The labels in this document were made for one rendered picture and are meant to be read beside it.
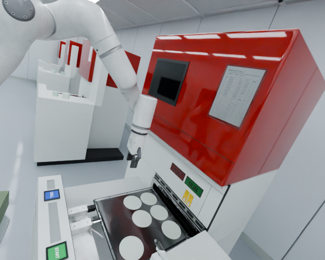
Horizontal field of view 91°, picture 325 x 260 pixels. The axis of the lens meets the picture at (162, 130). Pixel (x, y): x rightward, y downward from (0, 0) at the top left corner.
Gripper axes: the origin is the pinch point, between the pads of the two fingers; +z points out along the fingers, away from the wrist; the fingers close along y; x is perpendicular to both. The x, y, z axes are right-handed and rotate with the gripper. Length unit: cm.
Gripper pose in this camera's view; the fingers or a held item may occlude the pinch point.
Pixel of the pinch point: (131, 160)
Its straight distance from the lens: 78.8
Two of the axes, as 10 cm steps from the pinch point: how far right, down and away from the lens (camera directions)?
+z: -2.7, 9.3, 2.6
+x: 8.7, 1.2, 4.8
